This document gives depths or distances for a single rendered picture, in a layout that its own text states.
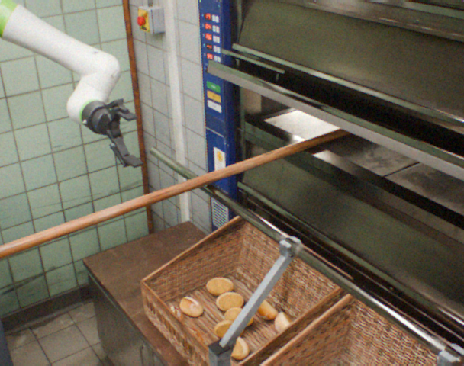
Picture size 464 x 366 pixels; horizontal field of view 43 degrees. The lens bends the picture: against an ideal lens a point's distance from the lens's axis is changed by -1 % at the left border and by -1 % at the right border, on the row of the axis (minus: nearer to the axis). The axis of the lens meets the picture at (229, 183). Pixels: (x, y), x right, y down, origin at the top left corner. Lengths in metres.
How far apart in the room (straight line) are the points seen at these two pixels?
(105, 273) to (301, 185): 0.90
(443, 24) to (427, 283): 0.68
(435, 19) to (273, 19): 0.62
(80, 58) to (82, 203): 1.27
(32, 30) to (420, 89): 1.11
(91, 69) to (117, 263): 0.92
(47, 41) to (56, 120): 0.98
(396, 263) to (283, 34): 0.76
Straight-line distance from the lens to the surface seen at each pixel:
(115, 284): 2.38
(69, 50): 1.88
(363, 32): 1.66
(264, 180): 2.14
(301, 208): 2.00
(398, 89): 1.55
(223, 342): 1.50
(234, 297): 2.14
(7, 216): 2.91
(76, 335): 3.09
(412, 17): 1.52
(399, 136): 1.41
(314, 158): 1.89
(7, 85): 2.71
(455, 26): 1.45
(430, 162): 1.36
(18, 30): 1.89
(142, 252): 2.54
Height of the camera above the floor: 1.97
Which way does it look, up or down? 27 degrees down
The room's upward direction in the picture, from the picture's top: 2 degrees counter-clockwise
